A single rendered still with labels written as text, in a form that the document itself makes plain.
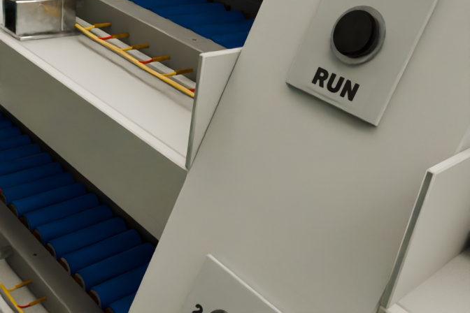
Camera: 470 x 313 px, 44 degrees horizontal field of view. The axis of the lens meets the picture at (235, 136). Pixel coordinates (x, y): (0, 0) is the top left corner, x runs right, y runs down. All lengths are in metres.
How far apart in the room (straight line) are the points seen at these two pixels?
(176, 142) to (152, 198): 0.03
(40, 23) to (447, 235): 0.27
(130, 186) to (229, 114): 0.07
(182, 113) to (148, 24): 0.07
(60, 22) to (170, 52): 0.09
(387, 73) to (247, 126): 0.06
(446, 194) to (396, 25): 0.06
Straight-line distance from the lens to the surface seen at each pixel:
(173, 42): 0.32
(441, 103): 0.19
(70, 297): 0.41
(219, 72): 0.23
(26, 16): 0.37
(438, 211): 0.19
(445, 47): 0.19
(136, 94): 0.30
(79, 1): 0.39
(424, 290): 0.21
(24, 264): 0.44
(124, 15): 0.36
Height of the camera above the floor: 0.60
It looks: 10 degrees down
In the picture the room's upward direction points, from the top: 24 degrees clockwise
